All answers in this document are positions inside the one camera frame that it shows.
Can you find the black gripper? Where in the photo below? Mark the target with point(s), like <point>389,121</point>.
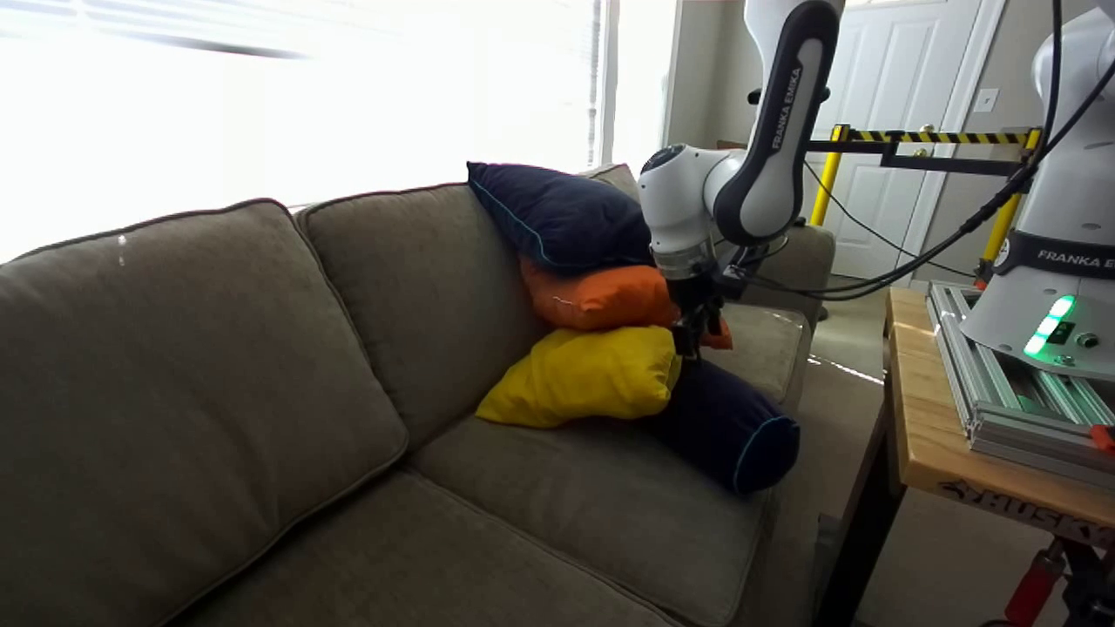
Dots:
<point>706,286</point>

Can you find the blue cylindrical bolster pillow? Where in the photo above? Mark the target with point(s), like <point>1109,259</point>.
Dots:
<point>732,431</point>

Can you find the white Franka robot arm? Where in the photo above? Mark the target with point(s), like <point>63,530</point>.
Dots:
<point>778,139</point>

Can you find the orange throw pillow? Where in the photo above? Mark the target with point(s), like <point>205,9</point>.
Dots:
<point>596,301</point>

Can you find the yellow throw pillow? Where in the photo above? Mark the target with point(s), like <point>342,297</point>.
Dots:
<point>580,379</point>

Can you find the navy square throw pillow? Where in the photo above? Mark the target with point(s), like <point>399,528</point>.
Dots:
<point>559,214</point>

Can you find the grey-brown fabric sofa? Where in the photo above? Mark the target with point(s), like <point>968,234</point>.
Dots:
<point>802,261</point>

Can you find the wooden work table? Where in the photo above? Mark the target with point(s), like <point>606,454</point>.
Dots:
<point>927,441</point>

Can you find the grey-brown sofa back cushion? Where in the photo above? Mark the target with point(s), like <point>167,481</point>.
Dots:
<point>420,289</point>
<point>177,404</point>

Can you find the yellow black striped stand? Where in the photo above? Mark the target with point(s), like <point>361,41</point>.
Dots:
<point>927,137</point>

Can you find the white panel door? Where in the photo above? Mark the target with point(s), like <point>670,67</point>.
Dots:
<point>909,72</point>

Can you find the red black hand tool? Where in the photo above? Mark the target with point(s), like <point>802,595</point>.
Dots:
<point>1104,441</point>

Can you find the red clamp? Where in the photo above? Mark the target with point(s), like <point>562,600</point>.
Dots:
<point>1033,588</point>

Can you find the white window blinds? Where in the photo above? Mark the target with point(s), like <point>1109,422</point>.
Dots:
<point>290,105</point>

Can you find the white light switch plate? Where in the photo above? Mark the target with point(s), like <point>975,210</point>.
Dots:
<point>988,98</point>

